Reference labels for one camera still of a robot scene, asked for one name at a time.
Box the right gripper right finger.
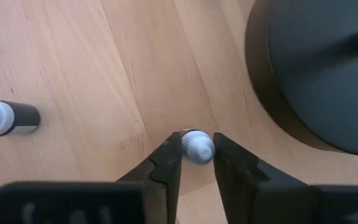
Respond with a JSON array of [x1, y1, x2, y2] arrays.
[[213, 132, 315, 224]]

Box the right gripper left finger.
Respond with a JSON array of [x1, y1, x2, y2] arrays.
[[116, 131, 184, 224]]

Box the small white-capped dye bottle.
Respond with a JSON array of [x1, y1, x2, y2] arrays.
[[180, 128, 216, 166], [0, 98, 42, 138]]

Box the white globe lamp black base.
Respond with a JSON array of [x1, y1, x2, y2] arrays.
[[244, 0, 358, 157]]

